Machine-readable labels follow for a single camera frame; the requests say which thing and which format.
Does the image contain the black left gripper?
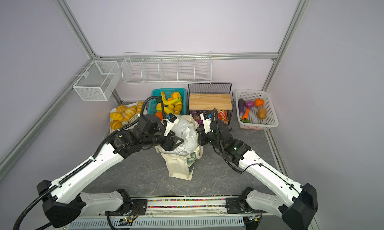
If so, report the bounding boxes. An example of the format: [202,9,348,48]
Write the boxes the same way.
[143,126,185,151]

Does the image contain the white plastic grocery bag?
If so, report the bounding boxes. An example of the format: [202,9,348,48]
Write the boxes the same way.
[170,115,199,157]

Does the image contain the beige canvas tote bag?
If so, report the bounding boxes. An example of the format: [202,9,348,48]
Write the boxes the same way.
[154,114,204,182]

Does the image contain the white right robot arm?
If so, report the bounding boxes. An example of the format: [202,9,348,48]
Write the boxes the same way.
[198,110,318,230]

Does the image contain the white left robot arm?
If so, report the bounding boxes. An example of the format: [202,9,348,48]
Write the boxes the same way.
[13,113,183,230]

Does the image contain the purple snack bag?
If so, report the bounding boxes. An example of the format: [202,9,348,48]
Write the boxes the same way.
[190,110,205,125]

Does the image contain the red chips bag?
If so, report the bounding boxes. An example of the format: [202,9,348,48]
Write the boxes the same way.
[218,111,229,124]

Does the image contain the yellow banana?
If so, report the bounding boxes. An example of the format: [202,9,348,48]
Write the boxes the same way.
[161,91,182,106]

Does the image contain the black mesh wooden shelf rack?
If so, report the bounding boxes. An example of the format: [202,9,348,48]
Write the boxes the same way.
[187,83,234,123]

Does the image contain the striped bread right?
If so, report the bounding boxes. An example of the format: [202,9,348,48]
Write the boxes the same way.
[136,101,144,114]

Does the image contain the orange carrot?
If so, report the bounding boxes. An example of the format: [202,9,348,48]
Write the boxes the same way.
[242,109,250,120]

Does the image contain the orange fruit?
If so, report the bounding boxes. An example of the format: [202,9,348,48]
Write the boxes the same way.
[172,92,181,99]

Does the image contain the striped bread loaf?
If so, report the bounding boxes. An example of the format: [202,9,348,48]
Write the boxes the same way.
[124,106,137,122]

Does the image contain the teal plastic fruit basket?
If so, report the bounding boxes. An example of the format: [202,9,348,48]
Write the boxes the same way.
[148,88,187,115]

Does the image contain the croissant bread bottom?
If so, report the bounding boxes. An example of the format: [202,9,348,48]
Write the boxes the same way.
[110,120,123,130]

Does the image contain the croissant bread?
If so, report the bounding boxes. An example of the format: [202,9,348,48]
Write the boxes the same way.
[110,120,123,130]
[116,105,127,114]
[110,113,125,122]

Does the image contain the purple onion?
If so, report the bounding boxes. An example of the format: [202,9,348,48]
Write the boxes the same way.
[245,101,255,109]

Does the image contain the croissant bread left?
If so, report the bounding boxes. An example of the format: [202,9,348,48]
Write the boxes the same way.
[110,113,125,122]

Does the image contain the croissant bread top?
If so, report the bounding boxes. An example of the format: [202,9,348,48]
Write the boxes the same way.
[116,105,127,114]

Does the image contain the white plastic vegetable basket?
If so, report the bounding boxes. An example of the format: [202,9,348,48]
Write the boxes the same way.
[235,89,279,130]

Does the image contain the brown potato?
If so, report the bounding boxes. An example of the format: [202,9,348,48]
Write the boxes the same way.
[257,108,267,120]

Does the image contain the white bread tray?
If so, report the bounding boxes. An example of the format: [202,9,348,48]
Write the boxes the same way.
[109,101,147,138]

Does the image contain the orange pumpkin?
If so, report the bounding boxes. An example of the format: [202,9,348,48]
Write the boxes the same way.
[255,99,264,107]

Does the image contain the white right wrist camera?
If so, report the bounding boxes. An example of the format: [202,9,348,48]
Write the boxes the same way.
[200,112,212,134]

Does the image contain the white wire wall rack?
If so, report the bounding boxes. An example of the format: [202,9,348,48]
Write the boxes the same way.
[122,51,213,83]

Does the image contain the white mesh wall box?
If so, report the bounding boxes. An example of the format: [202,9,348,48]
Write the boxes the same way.
[73,61,122,102]

